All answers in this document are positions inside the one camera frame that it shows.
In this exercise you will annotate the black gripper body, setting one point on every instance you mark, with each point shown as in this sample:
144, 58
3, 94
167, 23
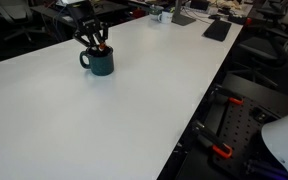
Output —
84, 16

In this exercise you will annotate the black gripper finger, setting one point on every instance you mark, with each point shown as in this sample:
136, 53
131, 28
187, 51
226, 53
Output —
104, 33
84, 38

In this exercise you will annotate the orange capped white marker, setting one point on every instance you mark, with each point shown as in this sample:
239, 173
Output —
101, 46

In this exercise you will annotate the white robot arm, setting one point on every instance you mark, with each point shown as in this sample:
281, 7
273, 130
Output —
284, 140

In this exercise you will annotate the black desk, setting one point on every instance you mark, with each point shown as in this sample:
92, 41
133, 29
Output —
117, 8

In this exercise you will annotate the dark teal ceramic mug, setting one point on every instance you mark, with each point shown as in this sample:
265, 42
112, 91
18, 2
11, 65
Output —
100, 65

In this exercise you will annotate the green mug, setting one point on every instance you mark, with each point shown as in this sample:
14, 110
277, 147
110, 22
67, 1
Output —
154, 12

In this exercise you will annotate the white mug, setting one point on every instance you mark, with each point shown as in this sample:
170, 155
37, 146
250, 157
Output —
165, 17

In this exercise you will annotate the grey office chair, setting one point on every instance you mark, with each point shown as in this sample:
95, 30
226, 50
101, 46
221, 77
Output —
14, 10

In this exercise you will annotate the grey monitor stand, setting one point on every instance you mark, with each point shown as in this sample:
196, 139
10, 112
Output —
183, 19

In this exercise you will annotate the black box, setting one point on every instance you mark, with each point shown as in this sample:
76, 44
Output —
199, 4

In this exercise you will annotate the black computer mouse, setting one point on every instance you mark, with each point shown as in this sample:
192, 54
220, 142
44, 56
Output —
214, 16

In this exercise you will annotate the black keyboard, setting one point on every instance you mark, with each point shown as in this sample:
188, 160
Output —
217, 30

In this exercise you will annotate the small black desk item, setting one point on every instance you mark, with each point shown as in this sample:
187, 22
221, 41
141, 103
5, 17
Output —
237, 19

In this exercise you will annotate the black mesh office chair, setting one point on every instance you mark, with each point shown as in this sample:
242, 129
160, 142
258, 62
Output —
267, 46

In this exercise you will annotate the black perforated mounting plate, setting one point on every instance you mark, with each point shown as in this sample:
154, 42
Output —
240, 133

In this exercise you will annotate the black robot stand top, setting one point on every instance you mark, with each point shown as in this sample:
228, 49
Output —
264, 90

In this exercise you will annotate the black connector block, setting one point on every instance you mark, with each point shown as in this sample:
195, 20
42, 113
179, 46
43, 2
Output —
260, 114

